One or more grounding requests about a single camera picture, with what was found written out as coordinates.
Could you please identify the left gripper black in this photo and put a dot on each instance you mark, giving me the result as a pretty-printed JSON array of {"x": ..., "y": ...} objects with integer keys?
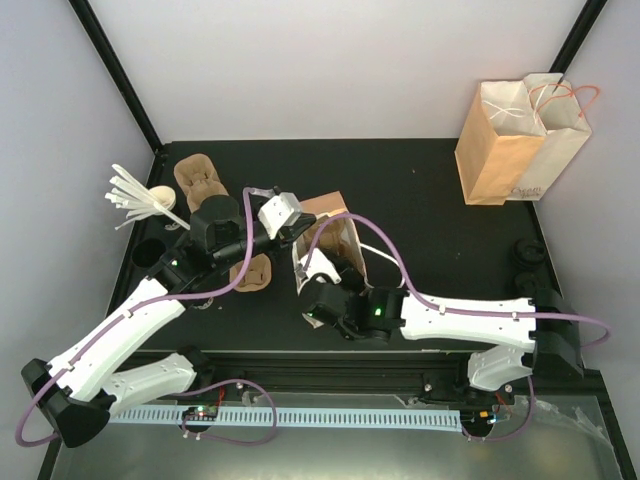
[{"x": 287, "y": 234}]

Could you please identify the small brown paper bag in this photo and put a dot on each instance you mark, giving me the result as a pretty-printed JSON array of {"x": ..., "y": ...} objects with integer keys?
[{"x": 379, "y": 312}]

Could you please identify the brown pulp cup carrier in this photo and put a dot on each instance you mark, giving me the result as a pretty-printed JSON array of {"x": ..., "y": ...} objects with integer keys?
[{"x": 331, "y": 239}]

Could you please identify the stack of paper cups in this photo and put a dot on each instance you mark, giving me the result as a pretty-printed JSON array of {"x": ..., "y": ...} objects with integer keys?
[{"x": 202, "y": 304}]

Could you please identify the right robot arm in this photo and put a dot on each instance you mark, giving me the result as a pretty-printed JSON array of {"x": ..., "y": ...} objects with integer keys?
[{"x": 524, "y": 336}]

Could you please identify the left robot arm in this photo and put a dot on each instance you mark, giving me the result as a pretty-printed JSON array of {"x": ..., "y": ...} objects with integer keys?
[{"x": 228, "y": 246}]

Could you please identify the stack of pulp cup carriers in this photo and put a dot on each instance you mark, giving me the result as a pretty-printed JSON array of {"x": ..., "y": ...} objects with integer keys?
[{"x": 198, "y": 179}]

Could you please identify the cup holding straws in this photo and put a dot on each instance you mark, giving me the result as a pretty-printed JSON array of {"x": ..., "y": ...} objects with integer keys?
[{"x": 165, "y": 196}]

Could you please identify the black cup lids stack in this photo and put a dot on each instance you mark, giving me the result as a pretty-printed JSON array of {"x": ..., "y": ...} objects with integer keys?
[{"x": 529, "y": 253}]

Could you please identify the large brown paper bag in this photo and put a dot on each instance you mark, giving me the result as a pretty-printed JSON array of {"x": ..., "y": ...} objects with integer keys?
[{"x": 500, "y": 138}]

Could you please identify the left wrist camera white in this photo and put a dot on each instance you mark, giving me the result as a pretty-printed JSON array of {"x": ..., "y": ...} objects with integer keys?
[{"x": 280, "y": 210}]

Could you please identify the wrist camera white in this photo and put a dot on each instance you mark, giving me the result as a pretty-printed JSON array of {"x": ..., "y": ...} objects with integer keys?
[
  {"x": 317, "y": 263},
  {"x": 280, "y": 210}
]

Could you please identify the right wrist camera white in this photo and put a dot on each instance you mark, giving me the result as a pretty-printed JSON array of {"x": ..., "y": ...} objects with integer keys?
[{"x": 317, "y": 263}]

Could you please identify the light blue cable duct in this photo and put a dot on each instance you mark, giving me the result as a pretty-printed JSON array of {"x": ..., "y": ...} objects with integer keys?
[{"x": 286, "y": 417}]

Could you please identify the white paper bag orange handle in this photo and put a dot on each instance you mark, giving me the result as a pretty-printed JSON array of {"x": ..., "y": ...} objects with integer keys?
[{"x": 560, "y": 108}]

